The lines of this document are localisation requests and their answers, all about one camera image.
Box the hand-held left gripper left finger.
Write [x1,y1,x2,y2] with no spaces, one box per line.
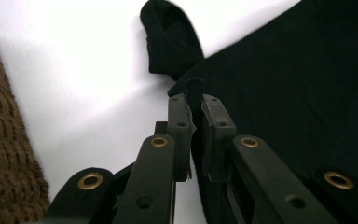
[154,92,198,183]

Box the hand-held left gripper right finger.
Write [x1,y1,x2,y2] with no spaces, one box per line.
[200,93,237,183]

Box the black garment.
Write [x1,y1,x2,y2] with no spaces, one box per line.
[139,0,358,224]

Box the brown woven basket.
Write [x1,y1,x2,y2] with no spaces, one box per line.
[0,26,50,224]

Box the white table sheet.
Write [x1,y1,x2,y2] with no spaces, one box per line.
[0,0,302,224]

